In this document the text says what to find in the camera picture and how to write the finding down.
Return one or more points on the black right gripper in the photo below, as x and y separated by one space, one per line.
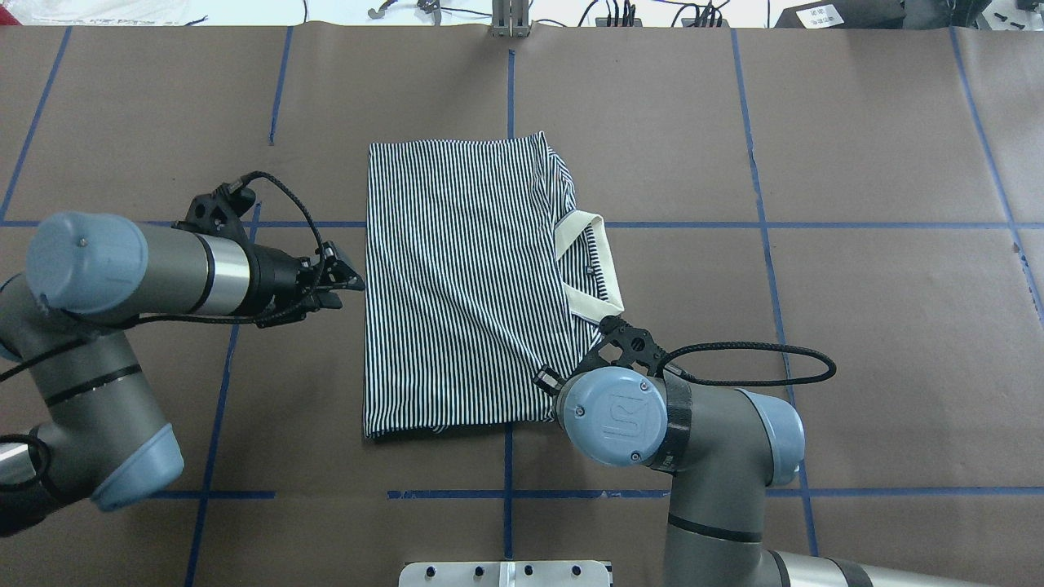
547 380

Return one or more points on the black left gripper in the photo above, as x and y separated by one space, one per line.
277 280

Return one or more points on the navy white striped polo shirt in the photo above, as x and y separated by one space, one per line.
481 270

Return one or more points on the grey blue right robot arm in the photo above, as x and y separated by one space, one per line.
723 448

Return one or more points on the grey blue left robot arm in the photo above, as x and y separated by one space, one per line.
89 278

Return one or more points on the clear plastic bag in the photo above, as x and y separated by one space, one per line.
99 13

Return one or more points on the black box with white label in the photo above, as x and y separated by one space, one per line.
843 15

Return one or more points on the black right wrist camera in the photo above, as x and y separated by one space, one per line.
624 345

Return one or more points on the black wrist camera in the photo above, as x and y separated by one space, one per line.
624 345
216 208

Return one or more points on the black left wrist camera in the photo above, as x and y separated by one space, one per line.
216 208

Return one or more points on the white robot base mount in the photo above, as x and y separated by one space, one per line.
508 573

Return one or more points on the grey aluminium frame post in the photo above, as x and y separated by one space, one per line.
510 19

